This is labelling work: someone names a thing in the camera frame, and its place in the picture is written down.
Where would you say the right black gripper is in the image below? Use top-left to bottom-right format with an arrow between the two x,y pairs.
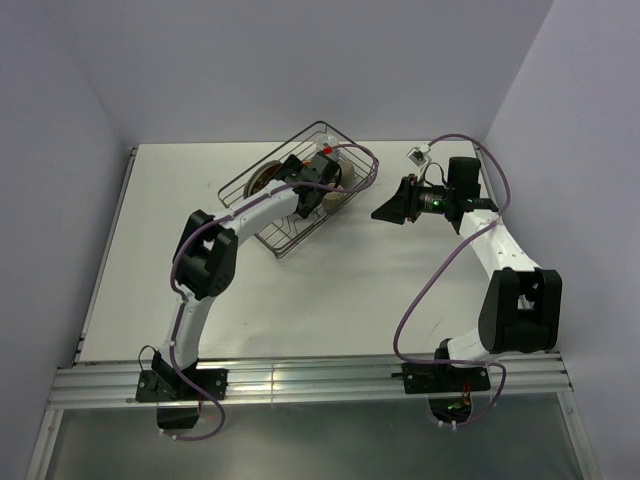
371,173 -> 455,224

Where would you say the small grey espresso cup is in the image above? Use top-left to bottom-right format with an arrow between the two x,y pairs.
339,160 -> 355,187

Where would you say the red floral plate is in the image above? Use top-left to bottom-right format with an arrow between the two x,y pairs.
243,161 -> 281,199

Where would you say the small brown speckled cup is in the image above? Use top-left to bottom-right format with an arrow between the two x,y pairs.
321,192 -> 347,212

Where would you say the light blue ceramic mug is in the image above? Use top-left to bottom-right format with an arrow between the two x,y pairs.
315,133 -> 339,151

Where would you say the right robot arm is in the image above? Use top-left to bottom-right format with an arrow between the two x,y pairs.
371,157 -> 563,390

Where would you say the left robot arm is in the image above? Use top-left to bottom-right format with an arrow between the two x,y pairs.
151,147 -> 344,399

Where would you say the dark wire dish rack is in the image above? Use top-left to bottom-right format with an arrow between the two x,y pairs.
218,120 -> 377,258

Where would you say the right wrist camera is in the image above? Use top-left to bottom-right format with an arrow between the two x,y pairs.
407,143 -> 432,173

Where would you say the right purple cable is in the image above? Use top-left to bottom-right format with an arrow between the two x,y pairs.
393,133 -> 512,426

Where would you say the purple cable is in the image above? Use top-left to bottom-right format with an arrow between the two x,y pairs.
168,142 -> 380,442
393,133 -> 512,426

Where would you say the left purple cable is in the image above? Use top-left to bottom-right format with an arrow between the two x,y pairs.
168,142 -> 380,442

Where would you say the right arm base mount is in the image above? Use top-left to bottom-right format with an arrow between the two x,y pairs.
391,362 -> 491,425

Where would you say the aluminium extrusion rail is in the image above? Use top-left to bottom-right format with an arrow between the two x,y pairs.
46,354 -> 573,410

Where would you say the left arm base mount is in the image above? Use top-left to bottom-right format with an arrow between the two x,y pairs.
135,369 -> 228,431

